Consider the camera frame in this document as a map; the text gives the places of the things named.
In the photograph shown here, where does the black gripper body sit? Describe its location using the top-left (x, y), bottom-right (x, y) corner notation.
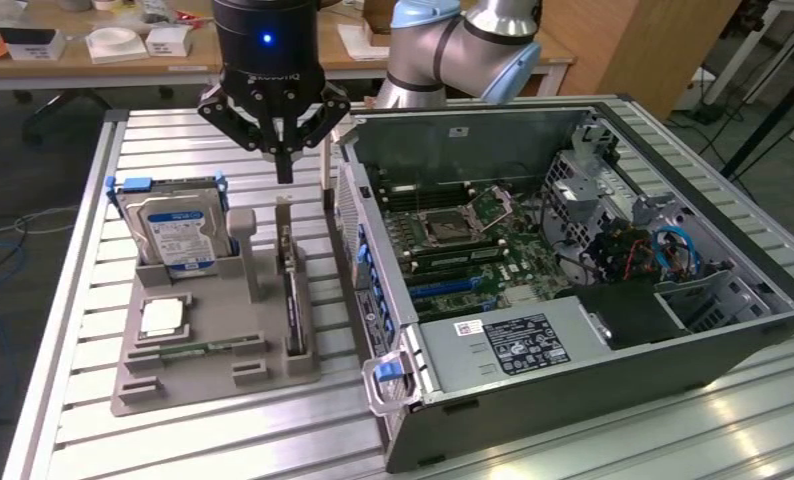
top-left (212, 0), bottom-right (326, 145)

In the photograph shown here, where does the graphics card with black fan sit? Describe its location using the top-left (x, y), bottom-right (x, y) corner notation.
top-left (272, 195), bottom-right (312, 359)

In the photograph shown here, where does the white paper booklet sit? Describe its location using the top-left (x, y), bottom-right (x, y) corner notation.
top-left (338, 23), bottom-right (392, 62)

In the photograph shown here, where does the small white box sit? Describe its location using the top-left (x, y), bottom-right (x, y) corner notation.
top-left (146, 25), bottom-right (195, 57)

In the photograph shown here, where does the white box round hollow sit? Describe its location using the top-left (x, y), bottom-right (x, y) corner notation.
top-left (85, 27), bottom-right (151, 65)

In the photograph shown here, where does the black office chair base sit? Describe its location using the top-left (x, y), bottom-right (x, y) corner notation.
top-left (21, 89), bottom-right (115, 146)

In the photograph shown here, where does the hard disk in blue caddy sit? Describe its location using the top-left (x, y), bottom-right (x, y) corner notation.
top-left (105, 169), bottom-right (231, 279)

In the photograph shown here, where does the CPU socket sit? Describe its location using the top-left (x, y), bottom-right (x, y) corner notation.
top-left (419, 207), bottom-right (488, 246)

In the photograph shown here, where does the white box black lid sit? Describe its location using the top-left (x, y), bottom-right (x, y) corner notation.
top-left (0, 27), bottom-right (68, 61)

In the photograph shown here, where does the metal socket cover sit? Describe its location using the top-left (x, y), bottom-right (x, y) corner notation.
top-left (466, 184), bottom-right (524, 234)

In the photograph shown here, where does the RAM stick with label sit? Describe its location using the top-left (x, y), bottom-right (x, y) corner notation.
top-left (410, 248), bottom-right (508, 274)

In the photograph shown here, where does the blue expansion slot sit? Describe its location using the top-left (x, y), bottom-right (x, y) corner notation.
top-left (408, 277), bottom-right (479, 300)

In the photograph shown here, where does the grey parts rack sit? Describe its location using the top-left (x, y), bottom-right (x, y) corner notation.
top-left (111, 207), bottom-right (323, 419)

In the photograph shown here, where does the green motherboard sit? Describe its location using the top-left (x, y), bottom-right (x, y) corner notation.
top-left (368, 167), bottom-right (575, 321)

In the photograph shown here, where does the silver CPU chip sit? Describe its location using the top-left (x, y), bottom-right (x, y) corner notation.
top-left (139, 298), bottom-right (191, 341)

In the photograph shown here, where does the green RAM stick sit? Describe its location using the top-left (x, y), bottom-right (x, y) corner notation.
top-left (128, 335), bottom-right (264, 359)

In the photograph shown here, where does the wooden cabinet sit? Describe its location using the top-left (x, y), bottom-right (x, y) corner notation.
top-left (539, 0), bottom-right (745, 121)

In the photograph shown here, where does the white box on floor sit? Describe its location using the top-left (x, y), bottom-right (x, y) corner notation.
top-left (674, 67), bottom-right (717, 114)

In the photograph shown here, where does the grey power supply unit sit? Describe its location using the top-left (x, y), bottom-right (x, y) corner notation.
top-left (412, 297), bottom-right (611, 396)

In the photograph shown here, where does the black slanted pole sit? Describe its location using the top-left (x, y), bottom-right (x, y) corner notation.
top-left (722, 49), bottom-right (794, 176)

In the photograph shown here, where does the metal disk bay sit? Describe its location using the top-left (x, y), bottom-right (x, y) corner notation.
top-left (654, 267), bottom-right (775, 334)

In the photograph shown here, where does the black open PC case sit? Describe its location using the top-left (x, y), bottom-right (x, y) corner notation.
top-left (326, 99), bottom-right (794, 474)

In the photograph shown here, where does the grey case corner post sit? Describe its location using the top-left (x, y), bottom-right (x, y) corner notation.
top-left (319, 130), bottom-right (359, 192)

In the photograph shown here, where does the clear plastic case handle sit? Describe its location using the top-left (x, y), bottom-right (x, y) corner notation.
top-left (362, 349), bottom-right (419, 416)

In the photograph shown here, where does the blue floor cable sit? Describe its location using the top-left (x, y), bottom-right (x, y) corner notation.
top-left (0, 214), bottom-right (32, 426)

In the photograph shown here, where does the blue wire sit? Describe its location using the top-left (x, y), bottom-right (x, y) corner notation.
top-left (653, 225), bottom-right (705, 281)

